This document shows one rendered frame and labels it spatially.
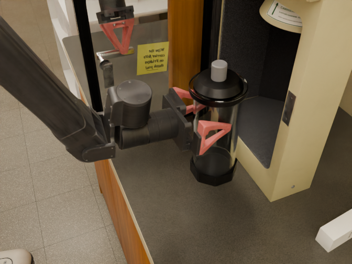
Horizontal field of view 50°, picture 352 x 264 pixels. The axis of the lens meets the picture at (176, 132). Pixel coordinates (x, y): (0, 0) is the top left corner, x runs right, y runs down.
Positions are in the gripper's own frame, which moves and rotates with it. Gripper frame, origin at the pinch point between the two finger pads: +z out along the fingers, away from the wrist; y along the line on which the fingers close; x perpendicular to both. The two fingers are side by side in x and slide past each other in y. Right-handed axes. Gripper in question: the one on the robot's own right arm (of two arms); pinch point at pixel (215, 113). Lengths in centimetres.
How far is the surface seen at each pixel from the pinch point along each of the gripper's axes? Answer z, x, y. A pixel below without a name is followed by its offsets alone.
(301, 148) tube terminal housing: 17.0, 6.7, -8.4
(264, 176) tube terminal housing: 13.2, 17.3, -4.5
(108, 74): -15.7, -0.2, 20.0
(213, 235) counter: -2.5, 23.8, -10.9
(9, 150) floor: -47, 121, 149
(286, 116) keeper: 11.5, -1.6, -6.9
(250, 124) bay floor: 18.0, 14.3, 9.9
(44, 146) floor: -27, 119, 143
